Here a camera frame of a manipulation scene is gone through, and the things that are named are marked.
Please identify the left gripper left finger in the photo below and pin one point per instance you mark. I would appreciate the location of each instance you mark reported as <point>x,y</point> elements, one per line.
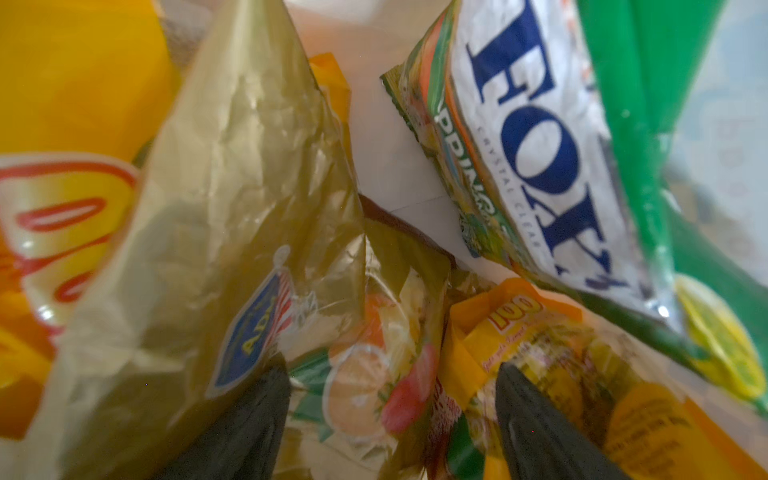
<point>239,442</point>

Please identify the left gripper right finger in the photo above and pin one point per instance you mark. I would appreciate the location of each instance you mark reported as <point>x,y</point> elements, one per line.
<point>539,442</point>

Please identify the green snack packet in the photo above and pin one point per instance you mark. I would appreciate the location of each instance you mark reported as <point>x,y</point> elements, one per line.
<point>684,89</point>

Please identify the blue checkered paper bag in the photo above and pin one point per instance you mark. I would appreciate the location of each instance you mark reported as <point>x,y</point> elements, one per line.
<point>369,37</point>

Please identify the yellow orange snack bag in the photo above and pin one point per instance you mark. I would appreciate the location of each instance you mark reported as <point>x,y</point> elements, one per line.
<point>85,85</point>

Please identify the gold snack bag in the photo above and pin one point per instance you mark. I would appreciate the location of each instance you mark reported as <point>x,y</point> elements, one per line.
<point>248,239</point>

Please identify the yellow candy bag in bag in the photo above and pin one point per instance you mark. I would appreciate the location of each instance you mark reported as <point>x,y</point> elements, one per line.
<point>642,423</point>

